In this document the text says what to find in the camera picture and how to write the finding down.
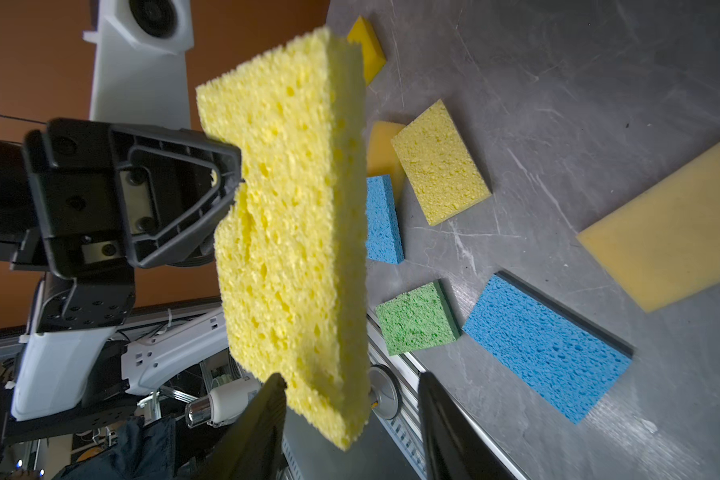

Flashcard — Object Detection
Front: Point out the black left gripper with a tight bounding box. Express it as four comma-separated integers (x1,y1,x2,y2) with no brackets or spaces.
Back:
0,118,242,330

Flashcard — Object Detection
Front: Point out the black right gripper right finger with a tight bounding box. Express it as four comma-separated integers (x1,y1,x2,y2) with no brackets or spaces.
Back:
418,372,514,480

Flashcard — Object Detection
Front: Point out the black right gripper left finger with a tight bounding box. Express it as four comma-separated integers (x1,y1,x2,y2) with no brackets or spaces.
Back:
206,373,287,479

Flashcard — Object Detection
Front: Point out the yellow cellulose sponge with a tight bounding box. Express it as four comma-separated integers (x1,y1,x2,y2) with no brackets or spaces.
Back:
391,99,492,226
196,27,370,450

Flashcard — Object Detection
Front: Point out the blue cellulose sponge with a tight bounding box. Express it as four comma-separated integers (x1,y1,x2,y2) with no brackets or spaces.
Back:
366,175,404,265
463,271,632,424

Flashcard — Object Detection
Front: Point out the orange-yellow thick sponge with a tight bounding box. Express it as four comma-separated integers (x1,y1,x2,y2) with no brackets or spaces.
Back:
577,142,720,313

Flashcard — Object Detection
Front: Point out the round grey socket plate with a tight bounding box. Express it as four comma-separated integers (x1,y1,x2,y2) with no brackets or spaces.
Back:
369,364,402,420

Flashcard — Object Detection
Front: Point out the green cellulose sponge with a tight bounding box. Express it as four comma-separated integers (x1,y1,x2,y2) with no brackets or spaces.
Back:
376,280,460,356

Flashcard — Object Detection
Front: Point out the small orange-yellow sponge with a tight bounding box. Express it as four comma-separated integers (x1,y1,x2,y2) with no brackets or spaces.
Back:
367,121,406,203

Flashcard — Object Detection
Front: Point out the bright yellow foam sponge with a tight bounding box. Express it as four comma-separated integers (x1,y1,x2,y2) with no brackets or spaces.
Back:
347,16,386,86

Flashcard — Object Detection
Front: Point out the aluminium front rail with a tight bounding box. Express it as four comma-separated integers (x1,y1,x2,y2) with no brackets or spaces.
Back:
281,311,529,480

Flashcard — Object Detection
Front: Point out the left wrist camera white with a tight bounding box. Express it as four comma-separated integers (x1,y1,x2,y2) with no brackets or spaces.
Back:
83,1,194,129

